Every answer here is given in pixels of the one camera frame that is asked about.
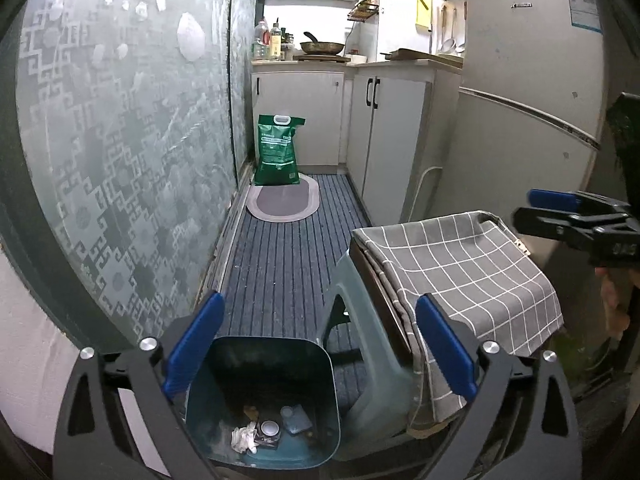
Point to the green rice bag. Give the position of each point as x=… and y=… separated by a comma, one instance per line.
x=277, y=150

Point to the white double-door kitchen cabinet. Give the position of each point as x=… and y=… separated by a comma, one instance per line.
x=395, y=125

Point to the clear plastic container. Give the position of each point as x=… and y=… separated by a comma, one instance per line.
x=296, y=420

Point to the white bent pipe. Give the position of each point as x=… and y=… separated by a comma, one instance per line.
x=418, y=195

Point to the teal plastic stool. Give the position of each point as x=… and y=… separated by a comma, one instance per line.
x=370, y=410

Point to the wooden cutting board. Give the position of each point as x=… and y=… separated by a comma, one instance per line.
x=410, y=54

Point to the hanging kitchen utensils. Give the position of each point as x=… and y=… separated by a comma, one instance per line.
x=451, y=30

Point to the person's right hand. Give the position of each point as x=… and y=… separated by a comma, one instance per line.
x=612, y=300

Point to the blue white fridge sticker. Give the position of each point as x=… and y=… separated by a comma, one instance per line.
x=583, y=6

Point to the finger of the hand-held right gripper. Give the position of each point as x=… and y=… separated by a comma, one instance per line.
x=550, y=198
x=550, y=225

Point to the yellow oil bottle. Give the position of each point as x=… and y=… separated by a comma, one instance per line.
x=276, y=42

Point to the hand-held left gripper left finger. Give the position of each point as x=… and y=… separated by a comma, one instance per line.
x=195, y=345

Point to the teal trash bin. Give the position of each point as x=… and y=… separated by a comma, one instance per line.
x=260, y=370

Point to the round white plastic lid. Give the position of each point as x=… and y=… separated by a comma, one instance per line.
x=270, y=429

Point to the white plastic bag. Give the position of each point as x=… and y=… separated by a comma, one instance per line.
x=243, y=437

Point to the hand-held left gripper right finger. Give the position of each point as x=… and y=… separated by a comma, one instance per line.
x=447, y=350

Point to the brown peel piece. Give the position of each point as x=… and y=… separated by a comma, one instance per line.
x=251, y=411

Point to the grey checkered cloth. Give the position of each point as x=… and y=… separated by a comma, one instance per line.
x=465, y=270

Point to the oval grey floor mat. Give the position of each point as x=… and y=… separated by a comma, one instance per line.
x=282, y=200

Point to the clear plastic bottle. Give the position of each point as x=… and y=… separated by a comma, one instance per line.
x=260, y=40

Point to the white single-door kitchen cabinet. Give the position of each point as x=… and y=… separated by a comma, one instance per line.
x=300, y=115

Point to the yellow hanging board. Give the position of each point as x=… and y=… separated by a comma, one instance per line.
x=424, y=7

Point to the frying pan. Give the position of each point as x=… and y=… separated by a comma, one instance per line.
x=322, y=48

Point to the white cloth label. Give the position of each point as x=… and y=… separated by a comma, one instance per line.
x=522, y=247

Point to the dark sauce bottle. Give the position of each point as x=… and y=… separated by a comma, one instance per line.
x=288, y=46

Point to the patterned glass sliding door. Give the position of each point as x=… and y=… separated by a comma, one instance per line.
x=125, y=160

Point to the flat cooktop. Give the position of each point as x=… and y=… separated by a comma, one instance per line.
x=320, y=58

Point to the white refrigerator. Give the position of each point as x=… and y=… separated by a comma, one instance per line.
x=525, y=135

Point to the blue striped floor mat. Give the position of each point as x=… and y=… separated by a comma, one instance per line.
x=280, y=270

